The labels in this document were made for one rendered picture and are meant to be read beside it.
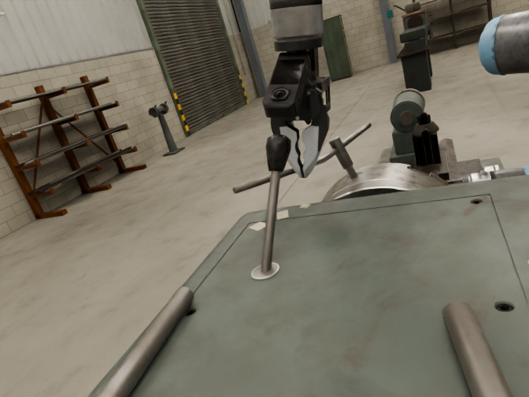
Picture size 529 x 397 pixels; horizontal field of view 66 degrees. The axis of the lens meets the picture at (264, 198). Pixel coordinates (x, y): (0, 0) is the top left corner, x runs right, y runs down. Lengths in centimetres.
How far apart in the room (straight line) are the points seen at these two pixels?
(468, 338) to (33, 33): 906
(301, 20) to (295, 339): 41
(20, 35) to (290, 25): 850
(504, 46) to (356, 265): 61
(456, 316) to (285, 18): 43
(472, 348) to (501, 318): 7
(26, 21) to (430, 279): 900
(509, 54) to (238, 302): 71
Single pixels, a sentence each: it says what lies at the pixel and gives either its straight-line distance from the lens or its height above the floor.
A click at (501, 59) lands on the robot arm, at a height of 136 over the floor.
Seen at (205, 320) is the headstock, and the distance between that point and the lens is 46.
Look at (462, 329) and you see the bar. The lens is 34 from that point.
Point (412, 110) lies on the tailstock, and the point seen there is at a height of 110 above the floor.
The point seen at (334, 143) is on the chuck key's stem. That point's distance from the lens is 78.
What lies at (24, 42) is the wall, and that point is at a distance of 899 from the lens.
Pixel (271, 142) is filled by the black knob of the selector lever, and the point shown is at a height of 140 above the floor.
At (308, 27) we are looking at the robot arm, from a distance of 61.
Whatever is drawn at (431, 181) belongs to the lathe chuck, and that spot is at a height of 120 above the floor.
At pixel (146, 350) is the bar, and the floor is 127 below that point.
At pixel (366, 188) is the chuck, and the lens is 73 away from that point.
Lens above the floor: 150
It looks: 19 degrees down
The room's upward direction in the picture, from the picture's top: 17 degrees counter-clockwise
